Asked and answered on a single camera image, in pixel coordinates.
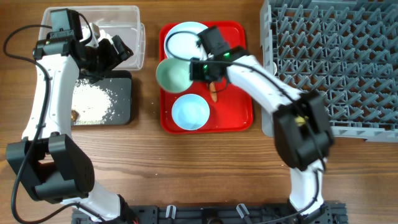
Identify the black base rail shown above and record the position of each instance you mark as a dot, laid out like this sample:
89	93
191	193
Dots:
330	213

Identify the brown food scrap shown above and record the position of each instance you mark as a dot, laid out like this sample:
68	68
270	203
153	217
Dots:
74	115

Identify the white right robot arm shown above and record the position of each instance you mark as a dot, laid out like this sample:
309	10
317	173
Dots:
303	148

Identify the light blue plate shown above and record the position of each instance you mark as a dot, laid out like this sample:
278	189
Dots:
183	42

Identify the mint green bowl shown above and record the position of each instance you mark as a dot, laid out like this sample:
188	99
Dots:
173	75

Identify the light blue bowl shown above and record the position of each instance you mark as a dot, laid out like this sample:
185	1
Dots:
190	112

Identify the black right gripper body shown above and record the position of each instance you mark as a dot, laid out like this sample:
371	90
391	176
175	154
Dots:
200	70

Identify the grey dishwasher rack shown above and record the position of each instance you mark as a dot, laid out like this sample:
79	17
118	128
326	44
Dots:
344	50

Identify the clear plastic waste bin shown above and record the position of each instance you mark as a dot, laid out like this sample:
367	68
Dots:
124	34

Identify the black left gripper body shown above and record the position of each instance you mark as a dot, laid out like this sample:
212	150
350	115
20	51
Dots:
103	58

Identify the red plastic tray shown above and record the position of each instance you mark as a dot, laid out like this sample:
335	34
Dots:
233	110

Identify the orange carrot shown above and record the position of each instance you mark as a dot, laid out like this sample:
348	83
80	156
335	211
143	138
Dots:
213	92

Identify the black waste tray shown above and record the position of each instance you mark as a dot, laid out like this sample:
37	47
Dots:
120	81

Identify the yellow plastic cup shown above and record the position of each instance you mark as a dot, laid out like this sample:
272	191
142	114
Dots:
300	121

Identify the white rice pile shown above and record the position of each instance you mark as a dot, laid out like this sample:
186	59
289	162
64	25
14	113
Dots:
93	103

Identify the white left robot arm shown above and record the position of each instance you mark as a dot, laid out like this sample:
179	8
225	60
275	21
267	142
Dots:
46	161

